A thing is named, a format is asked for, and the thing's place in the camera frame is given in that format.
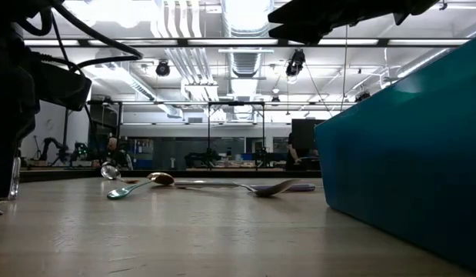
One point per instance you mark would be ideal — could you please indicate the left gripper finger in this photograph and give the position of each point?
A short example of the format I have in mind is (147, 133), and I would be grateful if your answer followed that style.
(5, 161)

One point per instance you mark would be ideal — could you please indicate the large black display screen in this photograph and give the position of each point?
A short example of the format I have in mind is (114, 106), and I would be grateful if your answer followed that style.
(305, 134)

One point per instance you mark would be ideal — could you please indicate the person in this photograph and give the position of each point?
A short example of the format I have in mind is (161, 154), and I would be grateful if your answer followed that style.
(114, 148)
(291, 152)

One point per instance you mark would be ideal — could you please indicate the teal plastic bin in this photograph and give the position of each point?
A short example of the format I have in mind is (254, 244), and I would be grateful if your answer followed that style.
(407, 161)

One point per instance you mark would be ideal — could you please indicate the black background robot arm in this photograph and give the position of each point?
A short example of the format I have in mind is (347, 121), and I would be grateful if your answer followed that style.
(53, 144)
(201, 157)

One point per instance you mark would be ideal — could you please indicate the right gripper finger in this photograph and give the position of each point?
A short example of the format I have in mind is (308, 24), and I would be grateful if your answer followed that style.
(337, 11)
(303, 34)

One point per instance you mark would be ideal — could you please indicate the black ceiling spotlight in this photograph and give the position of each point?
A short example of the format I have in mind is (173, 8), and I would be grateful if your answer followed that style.
(162, 68)
(295, 61)

